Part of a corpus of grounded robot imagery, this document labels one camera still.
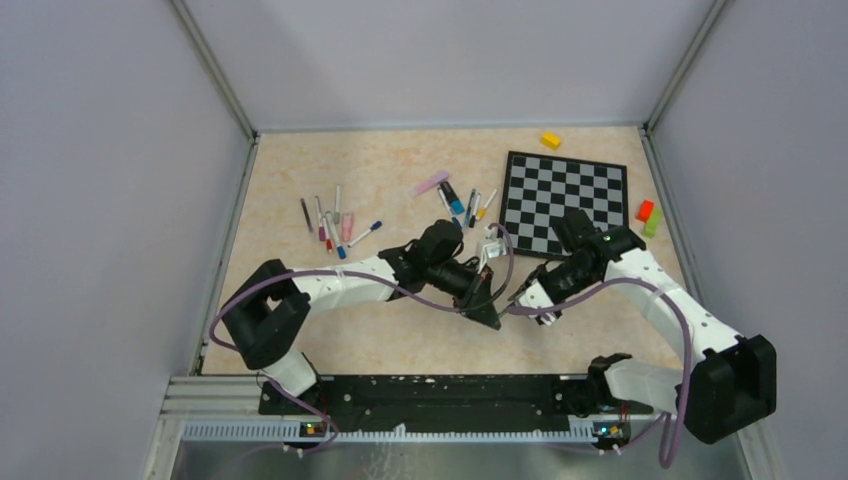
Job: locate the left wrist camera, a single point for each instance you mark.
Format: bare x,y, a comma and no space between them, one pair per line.
491,246

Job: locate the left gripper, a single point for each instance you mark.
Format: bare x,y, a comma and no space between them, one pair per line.
484,312

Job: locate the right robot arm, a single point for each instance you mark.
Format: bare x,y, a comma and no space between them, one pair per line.
726,382

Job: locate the white pen grey cap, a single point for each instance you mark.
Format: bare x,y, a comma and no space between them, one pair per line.
337,204

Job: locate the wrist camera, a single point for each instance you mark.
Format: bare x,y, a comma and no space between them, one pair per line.
491,246
544,316

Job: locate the white marker dark blue cap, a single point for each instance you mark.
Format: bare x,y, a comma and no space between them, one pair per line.
448,209

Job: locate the red block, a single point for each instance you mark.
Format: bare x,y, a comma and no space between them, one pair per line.
645,211

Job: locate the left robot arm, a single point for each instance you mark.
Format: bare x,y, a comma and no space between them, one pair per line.
264,316

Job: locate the green curved block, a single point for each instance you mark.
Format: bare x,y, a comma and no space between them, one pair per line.
652,223

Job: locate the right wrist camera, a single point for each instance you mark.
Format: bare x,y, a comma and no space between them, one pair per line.
544,316

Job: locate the pink highlighter pen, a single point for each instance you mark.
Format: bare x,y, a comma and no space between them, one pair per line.
430,183

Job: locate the black white chessboard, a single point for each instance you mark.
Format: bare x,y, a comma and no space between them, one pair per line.
539,189

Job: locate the black marker blue cap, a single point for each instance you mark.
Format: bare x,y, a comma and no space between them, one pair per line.
452,198

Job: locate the yellow block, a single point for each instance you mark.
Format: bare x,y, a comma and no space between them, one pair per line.
550,140

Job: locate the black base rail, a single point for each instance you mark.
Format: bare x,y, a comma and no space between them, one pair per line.
520,403

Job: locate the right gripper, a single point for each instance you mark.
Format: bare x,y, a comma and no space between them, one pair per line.
529,281

